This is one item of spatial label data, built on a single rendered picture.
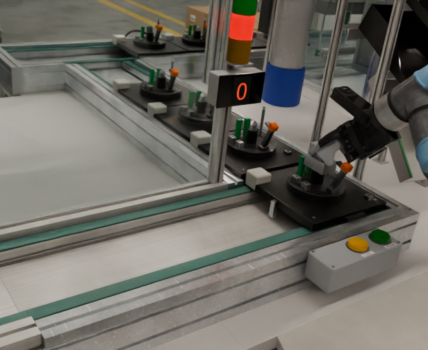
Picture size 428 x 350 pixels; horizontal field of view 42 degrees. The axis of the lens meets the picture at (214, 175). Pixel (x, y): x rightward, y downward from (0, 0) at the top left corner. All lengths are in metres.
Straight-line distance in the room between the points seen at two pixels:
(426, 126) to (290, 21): 1.20
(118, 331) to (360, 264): 0.50
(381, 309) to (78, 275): 0.60
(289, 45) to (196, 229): 1.13
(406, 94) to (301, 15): 1.12
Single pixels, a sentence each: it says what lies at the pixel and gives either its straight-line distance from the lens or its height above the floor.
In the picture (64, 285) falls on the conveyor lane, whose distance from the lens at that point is 1.06.
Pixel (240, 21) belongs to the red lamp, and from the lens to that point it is 1.17.
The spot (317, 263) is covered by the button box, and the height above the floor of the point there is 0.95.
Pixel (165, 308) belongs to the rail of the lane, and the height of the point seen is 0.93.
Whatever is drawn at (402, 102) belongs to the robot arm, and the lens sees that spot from 1.12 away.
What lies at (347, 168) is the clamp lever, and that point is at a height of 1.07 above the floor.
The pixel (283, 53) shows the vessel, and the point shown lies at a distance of 2.20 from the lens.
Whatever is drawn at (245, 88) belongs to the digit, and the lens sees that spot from 1.22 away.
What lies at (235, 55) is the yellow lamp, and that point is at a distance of 1.19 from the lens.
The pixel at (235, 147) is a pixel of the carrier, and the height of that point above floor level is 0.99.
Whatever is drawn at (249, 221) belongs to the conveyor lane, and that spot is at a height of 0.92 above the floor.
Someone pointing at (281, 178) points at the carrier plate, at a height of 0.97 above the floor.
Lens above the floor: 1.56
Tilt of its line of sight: 26 degrees down
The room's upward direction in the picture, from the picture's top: 7 degrees clockwise
